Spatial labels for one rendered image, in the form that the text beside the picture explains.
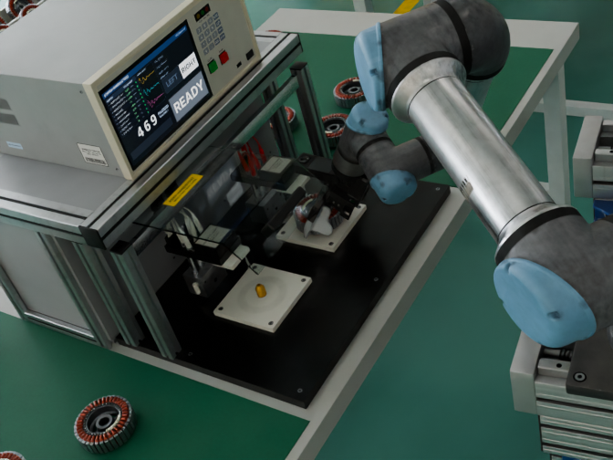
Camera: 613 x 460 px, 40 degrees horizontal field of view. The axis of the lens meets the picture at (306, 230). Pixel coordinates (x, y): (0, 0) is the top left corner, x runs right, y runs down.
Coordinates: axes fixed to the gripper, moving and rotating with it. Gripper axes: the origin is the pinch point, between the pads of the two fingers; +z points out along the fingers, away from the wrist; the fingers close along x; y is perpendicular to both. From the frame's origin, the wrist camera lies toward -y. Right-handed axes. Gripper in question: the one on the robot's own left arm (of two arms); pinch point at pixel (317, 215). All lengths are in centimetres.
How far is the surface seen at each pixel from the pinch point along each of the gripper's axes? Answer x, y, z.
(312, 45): 76, -40, 27
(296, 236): -6.6, -1.4, 2.0
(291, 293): -22.1, 6.0, -2.1
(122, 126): -30, -32, -30
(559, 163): 89, 43, 30
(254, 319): -30.9, 3.1, -0.5
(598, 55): 205, 39, 68
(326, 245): -7.3, 5.7, -2.1
